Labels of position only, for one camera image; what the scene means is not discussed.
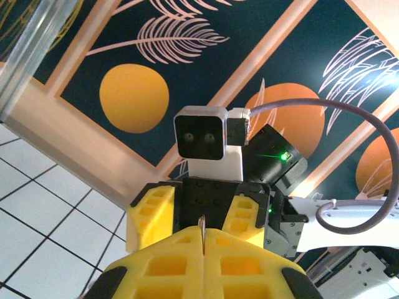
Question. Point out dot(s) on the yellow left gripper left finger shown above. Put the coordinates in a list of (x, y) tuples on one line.
[(162, 268)]

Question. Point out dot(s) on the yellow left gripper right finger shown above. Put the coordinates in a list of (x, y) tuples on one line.
[(249, 271)]

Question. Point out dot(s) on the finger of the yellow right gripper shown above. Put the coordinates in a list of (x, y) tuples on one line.
[(149, 218), (246, 218)]

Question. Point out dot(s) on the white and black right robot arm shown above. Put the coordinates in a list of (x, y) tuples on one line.
[(374, 241)]

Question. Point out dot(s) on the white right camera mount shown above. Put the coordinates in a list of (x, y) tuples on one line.
[(218, 168)]

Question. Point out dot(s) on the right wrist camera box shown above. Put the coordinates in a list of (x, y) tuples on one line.
[(199, 137)]

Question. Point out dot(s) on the aluminium corner post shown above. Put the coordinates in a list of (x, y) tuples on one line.
[(28, 56)]

